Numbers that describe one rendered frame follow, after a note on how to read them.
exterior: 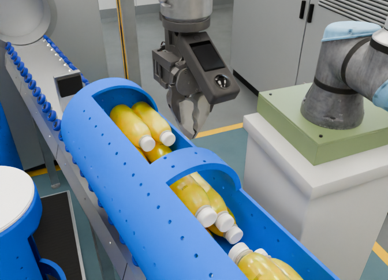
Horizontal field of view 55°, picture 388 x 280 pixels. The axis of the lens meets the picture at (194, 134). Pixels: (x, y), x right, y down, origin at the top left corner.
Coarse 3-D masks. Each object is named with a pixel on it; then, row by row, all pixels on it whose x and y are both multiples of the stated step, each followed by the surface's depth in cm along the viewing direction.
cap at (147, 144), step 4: (148, 136) 100; (144, 140) 98; (148, 140) 98; (152, 140) 99; (140, 144) 99; (144, 144) 98; (148, 144) 99; (152, 144) 100; (144, 148) 99; (148, 148) 100; (152, 148) 101
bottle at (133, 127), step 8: (120, 104) 110; (112, 112) 109; (120, 112) 107; (128, 112) 107; (112, 120) 109; (120, 120) 106; (128, 120) 104; (136, 120) 103; (120, 128) 105; (128, 128) 102; (136, 128) 101; (144, 128) 101; (128, 136) 102; (136, 136) 100; (144, 136) 100; (136, 144) 101
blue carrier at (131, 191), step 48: (96, 96) 107; (144, 96) 116; (96, 144) 88; (192, 144) 101; (96, 192) 88; (144, 192) 73; (240, 192) 86; (144, 240) 69; (192, 240) 62; (240, 240) 87; (288, 240) 76
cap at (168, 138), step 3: (165, 132) 104; (168, 132) 104; (162, 135) 104; (165, 135) 103; (168, 135) 103; (171, 135) 103; (162, 138) 103; (165, 138) 103; (168, 138) 103; (171, 138) 104; (174, 138) 104; (162, 141) 103; (165, 141) 103; (168, 141) 104; (171, 141) 104; (174, 141) 105; (165, 144) 104; (168, 144) 104; (171, 144) 105
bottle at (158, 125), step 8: (136, 104) 114; (144, 104) 113; (136, 112) 112; (144, 112) 110; (152, 112) 110; (144, 120) 108; (152, 120) 106; (160, 120) 106; (152, 128) 105; (160, 128) 104; (168, 128) 106; (152, 136) 106; (160, 136) 104
